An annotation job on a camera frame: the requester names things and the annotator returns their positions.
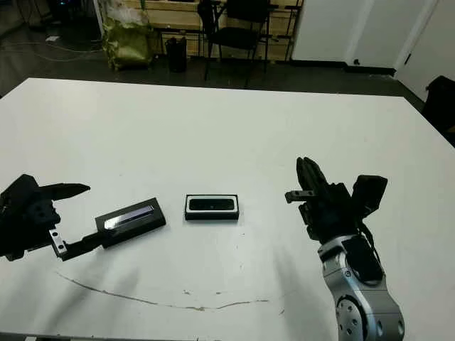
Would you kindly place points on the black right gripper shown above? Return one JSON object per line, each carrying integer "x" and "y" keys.
{"x": 330, "y": 216}

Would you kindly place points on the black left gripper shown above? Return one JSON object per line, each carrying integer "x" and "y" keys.
{"x": 28, "y": 227}

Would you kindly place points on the black box lid blue print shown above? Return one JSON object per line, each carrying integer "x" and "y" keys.
{"x": 142, "y": 222}

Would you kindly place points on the black bar-shaped camera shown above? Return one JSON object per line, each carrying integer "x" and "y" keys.
{"x": 209, "y": 205}

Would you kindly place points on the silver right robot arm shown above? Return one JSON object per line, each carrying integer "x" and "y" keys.
{"x": 362, "y": 291}

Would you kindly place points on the black box base white insert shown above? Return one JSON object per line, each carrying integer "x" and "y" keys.
{"x": 211, "y": 215}

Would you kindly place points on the black baseboard strip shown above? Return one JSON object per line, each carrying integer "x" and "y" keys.
{"x": 320, "y": 64}

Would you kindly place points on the black chair backrest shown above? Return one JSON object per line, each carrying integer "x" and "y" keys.
{"x": 440, "y": 103}

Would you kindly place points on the black mesh chair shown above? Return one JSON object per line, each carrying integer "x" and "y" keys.
{"x": 236, "y": 35}

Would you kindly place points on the white paper sheet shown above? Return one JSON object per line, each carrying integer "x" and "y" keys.
{"x": 52, "y": 38}

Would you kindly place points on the yellow-green sack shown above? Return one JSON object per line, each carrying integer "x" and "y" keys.
{"x": 126, "y": 42}

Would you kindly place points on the black waste bin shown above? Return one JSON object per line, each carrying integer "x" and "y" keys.
{"x": 176, "y": 55}

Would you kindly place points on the black computer tower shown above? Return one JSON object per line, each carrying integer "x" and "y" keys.
{"x": 67, "y": 10}

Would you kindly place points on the stacked wooden crates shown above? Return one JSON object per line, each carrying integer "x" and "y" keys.
{"x": 177, "y": 14}

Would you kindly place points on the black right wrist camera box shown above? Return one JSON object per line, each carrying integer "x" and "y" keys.
{"x": 369, "y": 193}

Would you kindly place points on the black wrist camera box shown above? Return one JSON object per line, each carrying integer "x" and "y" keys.
{"x": 23, "y": 183}
{"x": 369, "y": 193}

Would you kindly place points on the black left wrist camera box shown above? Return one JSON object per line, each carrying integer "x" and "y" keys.
{"x": 23, "y": 183}

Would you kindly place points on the white partition post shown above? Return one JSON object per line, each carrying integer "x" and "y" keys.
{"x": 99, "y": 17}

